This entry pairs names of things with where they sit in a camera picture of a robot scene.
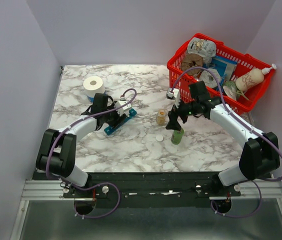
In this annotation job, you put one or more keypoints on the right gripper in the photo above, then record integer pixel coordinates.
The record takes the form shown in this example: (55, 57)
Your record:
(173, 115)

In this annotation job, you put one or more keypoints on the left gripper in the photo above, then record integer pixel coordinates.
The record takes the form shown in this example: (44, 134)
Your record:
(118, 120)

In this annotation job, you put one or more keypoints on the teal weekly pill organizer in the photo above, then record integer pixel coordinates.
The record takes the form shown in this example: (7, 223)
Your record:
(124, 119)

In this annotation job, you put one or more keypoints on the white bottle cap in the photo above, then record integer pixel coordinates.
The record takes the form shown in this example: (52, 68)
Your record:
(159, 138)

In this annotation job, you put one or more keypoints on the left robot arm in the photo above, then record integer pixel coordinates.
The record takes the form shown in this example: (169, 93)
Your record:
(58, 147)

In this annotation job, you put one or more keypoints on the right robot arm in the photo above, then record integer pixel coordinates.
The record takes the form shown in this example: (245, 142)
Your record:
(258, 156)

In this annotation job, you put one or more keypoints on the green pill bottle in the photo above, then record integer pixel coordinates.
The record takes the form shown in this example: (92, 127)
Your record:
(177, 136)

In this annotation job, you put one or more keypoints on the amber pill bottle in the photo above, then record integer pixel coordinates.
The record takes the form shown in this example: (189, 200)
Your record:
(161, 117)

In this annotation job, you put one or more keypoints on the blue tape roll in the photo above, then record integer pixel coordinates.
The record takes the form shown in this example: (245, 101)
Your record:
(91, 98)

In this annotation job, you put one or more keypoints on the white toilet paper roll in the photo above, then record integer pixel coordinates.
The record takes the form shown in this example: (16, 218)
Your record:
(93, 85)

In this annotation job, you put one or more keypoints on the red shopping basket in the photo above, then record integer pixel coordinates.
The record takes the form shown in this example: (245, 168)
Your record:
(245, 63)

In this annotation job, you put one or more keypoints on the silver wrapped roll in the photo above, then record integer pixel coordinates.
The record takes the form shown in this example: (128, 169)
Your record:
(208, 78)

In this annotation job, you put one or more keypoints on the green white pouch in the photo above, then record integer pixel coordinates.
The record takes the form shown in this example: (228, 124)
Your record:
(231, 90)

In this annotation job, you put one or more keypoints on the blue packet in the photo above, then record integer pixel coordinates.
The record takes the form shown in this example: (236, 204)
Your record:
(224, 66)

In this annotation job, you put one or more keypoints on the printed wrapped package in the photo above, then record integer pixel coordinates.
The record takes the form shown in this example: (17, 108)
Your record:
(205, 48)

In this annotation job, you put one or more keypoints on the cream pump lotion bottle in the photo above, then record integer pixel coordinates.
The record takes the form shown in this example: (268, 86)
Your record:
(253, 78)

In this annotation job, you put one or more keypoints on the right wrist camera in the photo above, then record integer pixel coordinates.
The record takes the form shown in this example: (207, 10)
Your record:
(174, 94)

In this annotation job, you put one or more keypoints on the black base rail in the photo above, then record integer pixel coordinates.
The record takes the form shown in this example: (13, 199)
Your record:
(159, 190)

